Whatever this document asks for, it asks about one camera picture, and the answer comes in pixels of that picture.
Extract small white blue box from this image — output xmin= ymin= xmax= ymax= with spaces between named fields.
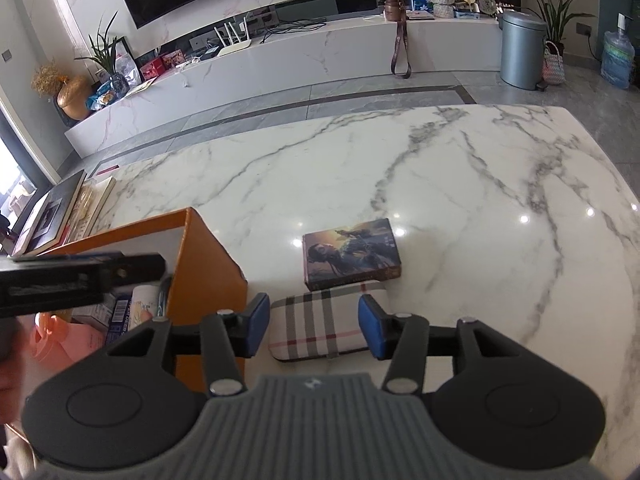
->
xmin=72 ymin=300 xmax=119 ymax=332

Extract pink plastic cup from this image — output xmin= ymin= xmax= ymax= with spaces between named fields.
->
xmin=32 ymin=310 xmax=109 ymax=376

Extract brown bottle with strap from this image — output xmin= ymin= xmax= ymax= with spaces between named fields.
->
xmin=382 ymin=0 xmax=412 ymax=79

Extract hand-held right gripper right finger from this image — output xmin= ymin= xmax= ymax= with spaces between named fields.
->
xmin=357 ymin=294 xmax=517 ymax=395

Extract beige book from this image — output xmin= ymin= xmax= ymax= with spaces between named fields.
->
xmin=64 ymin=177 xmax=117 ymax=244

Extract black cables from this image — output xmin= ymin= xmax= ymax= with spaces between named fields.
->
xmin=259 ymin=16 xmax=329 ymax=44

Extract blue snack bag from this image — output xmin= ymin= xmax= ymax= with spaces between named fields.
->
xmin=86 ymin=82 xmax=119 ymax=112

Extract tall leafy potted plant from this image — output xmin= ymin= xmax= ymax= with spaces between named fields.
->
xmin=510 ymin=0 xmax=599 ymax=57

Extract white router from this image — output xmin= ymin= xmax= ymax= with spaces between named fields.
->
xmin=214 ymin=16 xmax=254 ymax=54

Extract blue water jug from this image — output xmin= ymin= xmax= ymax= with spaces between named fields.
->
xmin=600 ymin=12 xmax=636 ymax=90

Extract red gift box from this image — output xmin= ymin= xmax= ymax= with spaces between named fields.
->
xmin=140 ymin=56 xmax=167 ymax=81

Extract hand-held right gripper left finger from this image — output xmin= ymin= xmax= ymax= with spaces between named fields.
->
xmin=105 ymin=292 xmax=272 ymax=396

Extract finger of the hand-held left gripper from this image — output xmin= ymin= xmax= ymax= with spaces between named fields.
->
xmin=0 ymin=252 xmax=167 ymax=319

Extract white marble television cabinet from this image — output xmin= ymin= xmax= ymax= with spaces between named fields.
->
xmin=64 ymin=7 xmax=507 ymax=159

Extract plaid glasses case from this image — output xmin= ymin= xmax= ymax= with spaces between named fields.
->
xmin=268 ymin=280 xmax=389 ymax=363

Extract dark illustrated card box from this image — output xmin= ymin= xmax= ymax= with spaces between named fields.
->
xmin=302 ymin=218 xmax=403 ymax=292

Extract orange cardboard box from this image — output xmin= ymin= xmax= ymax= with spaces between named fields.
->
xmin=10 ymin=207 xmax=249 ymax=394

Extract golden vase with dried flowers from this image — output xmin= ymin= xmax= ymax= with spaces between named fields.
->
xmin=31 ymin=59 xmax=96 ymax=122

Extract white blue carton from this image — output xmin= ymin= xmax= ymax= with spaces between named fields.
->
xmin=106 ymin=284 xmax=174 ymax=347

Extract grey metal trash can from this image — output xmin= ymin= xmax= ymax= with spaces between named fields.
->
xmin=500 ymin=10 xmax=549 ymax=92

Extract green plant in glass vase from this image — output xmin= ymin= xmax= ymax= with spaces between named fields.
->
xmin=75 ymin=11 xmax=132 ymax=97

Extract woven handbag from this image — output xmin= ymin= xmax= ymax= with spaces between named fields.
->
xmin=542 ymin=40 xmax=566 ymax=86

